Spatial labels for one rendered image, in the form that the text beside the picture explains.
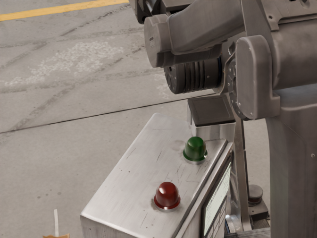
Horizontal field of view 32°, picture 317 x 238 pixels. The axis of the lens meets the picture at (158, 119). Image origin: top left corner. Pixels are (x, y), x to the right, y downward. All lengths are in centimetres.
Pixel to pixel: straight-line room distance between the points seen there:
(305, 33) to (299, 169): 12
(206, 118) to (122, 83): 252
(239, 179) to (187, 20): 118
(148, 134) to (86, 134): 220
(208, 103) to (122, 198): 15
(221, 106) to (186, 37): 15
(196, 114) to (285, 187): 14
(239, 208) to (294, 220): 137
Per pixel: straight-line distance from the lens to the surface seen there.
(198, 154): 58
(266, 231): 136
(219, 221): 68
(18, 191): 261
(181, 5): 85
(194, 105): 62
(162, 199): 53
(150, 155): 60
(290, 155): 50
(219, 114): 61
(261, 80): 47
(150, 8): 88
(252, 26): 50
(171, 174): 58
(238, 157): 182
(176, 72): 165
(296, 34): 47
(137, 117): 289
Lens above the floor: 190
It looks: 41 degrees down
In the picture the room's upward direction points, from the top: 1 degrees counter-clockwise
